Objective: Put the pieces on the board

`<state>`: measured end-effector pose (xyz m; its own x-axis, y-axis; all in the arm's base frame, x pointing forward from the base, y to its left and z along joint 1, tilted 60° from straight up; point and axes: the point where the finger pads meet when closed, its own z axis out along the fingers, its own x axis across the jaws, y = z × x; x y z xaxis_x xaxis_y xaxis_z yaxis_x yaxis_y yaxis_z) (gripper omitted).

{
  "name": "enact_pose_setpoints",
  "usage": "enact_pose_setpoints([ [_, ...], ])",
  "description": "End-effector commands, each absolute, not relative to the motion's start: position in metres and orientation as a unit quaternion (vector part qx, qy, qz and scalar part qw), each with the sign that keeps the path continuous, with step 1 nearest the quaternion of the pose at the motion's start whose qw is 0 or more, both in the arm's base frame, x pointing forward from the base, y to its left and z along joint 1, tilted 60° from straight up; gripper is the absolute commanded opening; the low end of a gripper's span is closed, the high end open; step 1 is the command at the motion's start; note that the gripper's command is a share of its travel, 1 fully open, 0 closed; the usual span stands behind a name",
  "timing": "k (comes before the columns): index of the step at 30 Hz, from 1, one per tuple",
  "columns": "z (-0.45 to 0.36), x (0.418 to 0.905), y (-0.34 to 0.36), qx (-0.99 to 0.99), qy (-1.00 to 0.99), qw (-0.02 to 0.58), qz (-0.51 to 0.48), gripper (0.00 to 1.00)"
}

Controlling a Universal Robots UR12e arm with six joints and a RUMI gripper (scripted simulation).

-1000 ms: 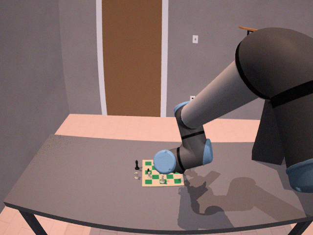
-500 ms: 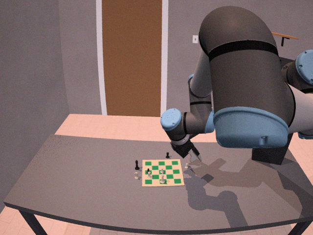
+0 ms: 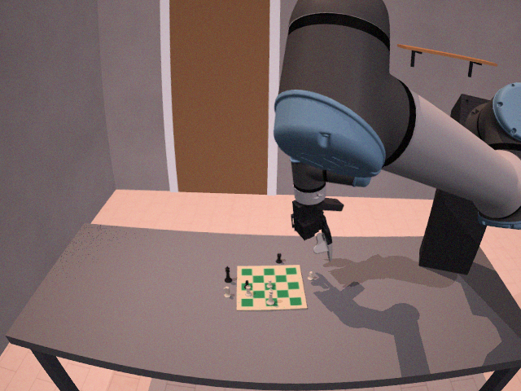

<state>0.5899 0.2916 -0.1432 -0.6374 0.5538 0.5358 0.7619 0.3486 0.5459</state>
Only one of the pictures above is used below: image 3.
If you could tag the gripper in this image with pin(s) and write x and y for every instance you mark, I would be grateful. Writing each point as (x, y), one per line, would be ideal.
(313, 221)

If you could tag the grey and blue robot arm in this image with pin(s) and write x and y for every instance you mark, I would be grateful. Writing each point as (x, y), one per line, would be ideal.
(338, 107)

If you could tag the green and cream chessboard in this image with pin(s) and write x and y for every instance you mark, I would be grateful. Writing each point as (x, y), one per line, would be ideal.
(287, 285)

